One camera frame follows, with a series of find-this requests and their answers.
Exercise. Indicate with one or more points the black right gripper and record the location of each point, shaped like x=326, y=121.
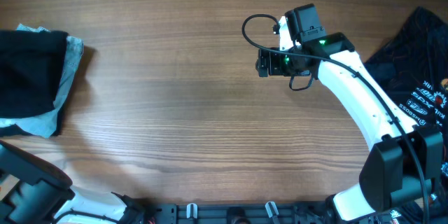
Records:
x=274, y=68

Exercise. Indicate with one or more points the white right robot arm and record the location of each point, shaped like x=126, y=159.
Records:
x=403, y=161

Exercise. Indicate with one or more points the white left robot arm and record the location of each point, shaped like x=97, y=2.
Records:
x=36, y=191

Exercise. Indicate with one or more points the black printed graphic shirt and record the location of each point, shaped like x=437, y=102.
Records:
x=412, y=68

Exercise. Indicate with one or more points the light blue denim jeans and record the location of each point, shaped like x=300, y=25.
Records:
x=49, y=124

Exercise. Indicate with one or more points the folded black garment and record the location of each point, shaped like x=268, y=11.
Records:
x=31, y=70

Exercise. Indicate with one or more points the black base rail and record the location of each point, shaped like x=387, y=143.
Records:
x=269, y=212

